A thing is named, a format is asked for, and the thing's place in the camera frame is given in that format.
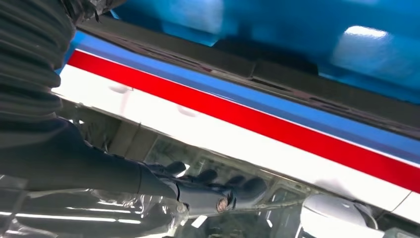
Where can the white car side mirror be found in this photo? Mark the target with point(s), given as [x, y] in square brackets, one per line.
[328, 213]

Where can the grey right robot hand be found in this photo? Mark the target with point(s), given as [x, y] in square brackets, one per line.
[82, 184]

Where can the white car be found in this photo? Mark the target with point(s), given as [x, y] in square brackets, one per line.
[197, 131]

